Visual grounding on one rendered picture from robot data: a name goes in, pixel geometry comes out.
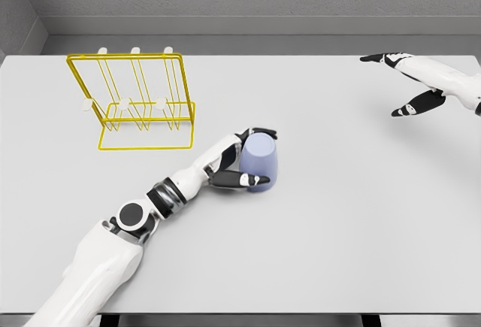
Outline lavender plastic cup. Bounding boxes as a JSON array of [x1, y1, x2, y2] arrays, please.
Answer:
[[239, 133, 280, 194]]

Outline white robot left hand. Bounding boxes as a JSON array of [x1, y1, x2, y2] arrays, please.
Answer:
[[190, 126, 280, 193]]

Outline yellow wire cup holder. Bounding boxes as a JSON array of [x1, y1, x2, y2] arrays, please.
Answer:
[[65, 46, 197, 152]]

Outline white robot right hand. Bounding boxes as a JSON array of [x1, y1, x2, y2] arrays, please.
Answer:
[[359, 52, 467, 119]]

